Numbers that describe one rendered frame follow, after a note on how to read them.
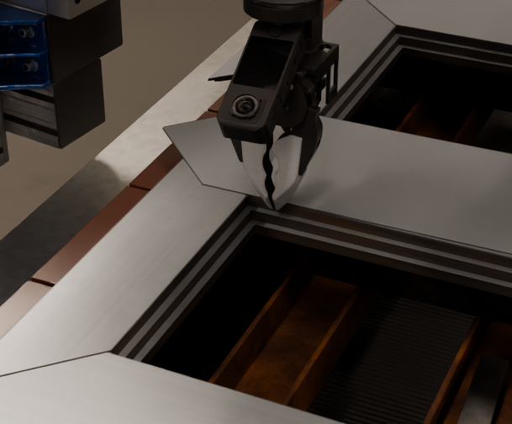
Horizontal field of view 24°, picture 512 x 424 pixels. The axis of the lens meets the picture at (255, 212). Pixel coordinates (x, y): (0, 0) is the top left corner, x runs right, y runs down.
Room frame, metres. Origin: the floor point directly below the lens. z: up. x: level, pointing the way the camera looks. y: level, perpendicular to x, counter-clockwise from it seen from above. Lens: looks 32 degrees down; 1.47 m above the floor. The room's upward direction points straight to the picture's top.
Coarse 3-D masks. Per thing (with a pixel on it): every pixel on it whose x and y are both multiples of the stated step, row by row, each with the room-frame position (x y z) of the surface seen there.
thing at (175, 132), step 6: (198, 120) 1.16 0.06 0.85; (168, 126) 1.15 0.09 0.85; (174, 126) 1.15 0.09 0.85; (180, 126) 1.15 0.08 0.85; (186, 126) 1.15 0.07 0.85; (192, 126) 1.15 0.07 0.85; (168, 132) 1.13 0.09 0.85; (174, 132) 1.13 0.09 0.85; (180, 132) 1.13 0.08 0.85; (186, 132) 1.13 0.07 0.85; (174, 138) 1.12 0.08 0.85; (180, 138) 1.12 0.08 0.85; (174, 144) 1.11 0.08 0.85
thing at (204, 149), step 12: (204, 120) 1.16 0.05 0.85; (216, 120) 1.16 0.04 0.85; (192, 132) 1.13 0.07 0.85; (204, 132) 1.13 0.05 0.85; (216, 132) 1.13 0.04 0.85; (180, 144) 1.11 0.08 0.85; (192, 144) 1.11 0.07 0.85; (204, 144) 1.11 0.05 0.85; (216, 144) 1.11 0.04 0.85; (228, 144) 1.11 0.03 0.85; (192, 156) 1.08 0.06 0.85; (204, 156) 1.08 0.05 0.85; (216, 156) 1.08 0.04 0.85; (228, 156) 1.08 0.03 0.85; (192, 168) 1.06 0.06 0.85; (204, 168) 1.06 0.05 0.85; (216, 168) 1.06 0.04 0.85; (204, 180) 1.03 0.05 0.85
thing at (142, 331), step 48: (384, 48) 1.37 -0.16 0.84; (432, 48) 1.39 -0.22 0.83; (480, 48) 1.37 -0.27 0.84; (336, 96) 1.23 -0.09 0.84; (240, 240) 0.96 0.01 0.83; (288, 240) 0.98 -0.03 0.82; (336, 240) 0.96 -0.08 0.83; (384, 240) 0.95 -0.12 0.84; (432, 240) 0.93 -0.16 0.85; (192, 288) 0.88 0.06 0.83; (480, 288) 0.90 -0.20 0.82; (144, 336) 0.80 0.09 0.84
